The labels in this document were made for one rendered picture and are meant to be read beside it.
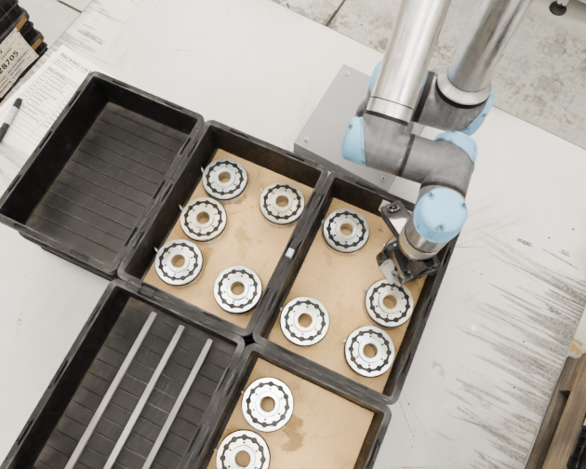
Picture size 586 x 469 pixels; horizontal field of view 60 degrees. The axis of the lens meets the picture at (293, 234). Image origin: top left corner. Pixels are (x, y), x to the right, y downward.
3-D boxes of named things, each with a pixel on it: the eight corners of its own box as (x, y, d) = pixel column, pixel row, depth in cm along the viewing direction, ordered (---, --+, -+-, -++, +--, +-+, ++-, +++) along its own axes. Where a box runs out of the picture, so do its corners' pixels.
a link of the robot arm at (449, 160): (421, 116, 83) (403, 172, 80) (487, 136, 82) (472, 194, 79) (410, 140, 91) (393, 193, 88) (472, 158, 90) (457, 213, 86)
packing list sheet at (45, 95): (58, 42, 146) (57, 41, 145) (123, 76, 142) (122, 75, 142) (-20, 128, 136) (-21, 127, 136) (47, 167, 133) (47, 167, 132)
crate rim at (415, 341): (330, 173, 111) (331, 168, 109) (459, 227, 107) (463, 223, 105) (249, 341, 99) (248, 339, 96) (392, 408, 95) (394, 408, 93)
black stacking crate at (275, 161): (215, 144, 123) (207, 119, 113) (326, 191, 120) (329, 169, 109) (131, 288, 112) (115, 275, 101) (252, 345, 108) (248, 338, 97)
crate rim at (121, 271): (208, 122, 114) (207, 116, 112) (330, 173, 111) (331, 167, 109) (116, 277, 102) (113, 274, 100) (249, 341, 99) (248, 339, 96)
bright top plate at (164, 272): (171, 232, 111) (170, 231, 110) (210, 252, 110) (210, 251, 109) (146, 272, 108) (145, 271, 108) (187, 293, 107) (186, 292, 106)
